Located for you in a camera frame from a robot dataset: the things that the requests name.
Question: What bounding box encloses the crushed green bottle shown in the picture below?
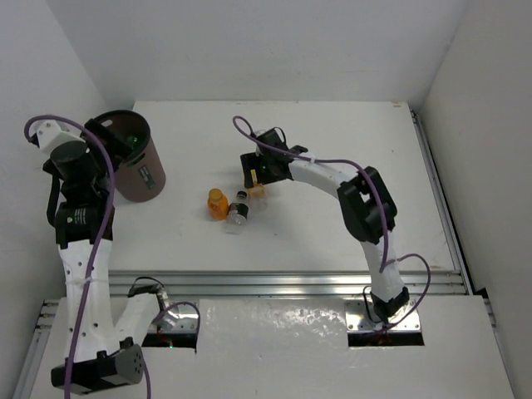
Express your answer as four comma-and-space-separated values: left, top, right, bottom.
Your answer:
126, 135, 141, 150

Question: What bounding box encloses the clear bottle yellow cap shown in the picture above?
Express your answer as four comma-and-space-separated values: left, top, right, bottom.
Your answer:
248, 169, 268, 213

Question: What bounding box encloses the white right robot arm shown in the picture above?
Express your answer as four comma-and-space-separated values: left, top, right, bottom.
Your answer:
240, 129, 409, 323

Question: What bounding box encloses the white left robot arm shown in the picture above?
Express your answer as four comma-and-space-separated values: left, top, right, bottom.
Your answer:
37, 118, 163, 397

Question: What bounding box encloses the brown plastic waste bin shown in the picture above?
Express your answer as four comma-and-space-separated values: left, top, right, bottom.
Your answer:
92, 110, 166, 203

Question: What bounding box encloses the clear bottle black label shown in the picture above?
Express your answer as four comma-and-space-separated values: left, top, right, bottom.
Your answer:
224, 190, 249, 234

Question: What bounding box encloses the small orange juice bottle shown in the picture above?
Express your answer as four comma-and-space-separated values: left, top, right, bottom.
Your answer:
207, 188, 229, 220

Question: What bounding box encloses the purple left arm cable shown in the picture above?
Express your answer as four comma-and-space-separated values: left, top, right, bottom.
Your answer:
22, 115, 201, 399

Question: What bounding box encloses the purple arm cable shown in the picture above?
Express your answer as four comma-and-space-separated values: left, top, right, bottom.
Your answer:
231, 116, 432, 333
22, 115, 201, 399

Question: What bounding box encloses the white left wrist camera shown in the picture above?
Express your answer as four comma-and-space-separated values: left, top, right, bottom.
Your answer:
31, 120, 82, 155

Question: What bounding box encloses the aluminium front rail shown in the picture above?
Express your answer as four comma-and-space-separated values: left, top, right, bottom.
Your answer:
37, 269, 475, 333

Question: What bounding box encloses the aluminium rail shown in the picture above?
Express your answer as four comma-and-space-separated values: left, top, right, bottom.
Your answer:
37, 269, 475, 333
410, 107, 475, 295

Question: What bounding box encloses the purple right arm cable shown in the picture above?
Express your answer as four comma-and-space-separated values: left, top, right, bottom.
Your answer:
231, 116, 432, 333

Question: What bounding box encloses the aluminium right side rail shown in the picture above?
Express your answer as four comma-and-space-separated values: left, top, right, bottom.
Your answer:
410, 107, 475, 295

